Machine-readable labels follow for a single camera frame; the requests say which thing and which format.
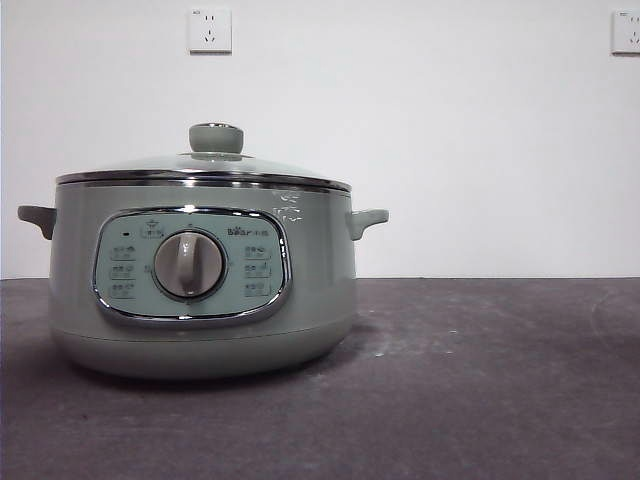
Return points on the glass lid with green knob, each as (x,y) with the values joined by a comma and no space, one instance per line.
(216,137)

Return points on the pale green electric cooking pot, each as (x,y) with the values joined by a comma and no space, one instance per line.
(320,280)

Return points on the white wall socket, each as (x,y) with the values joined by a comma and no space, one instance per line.
(210,31)
(627,32)

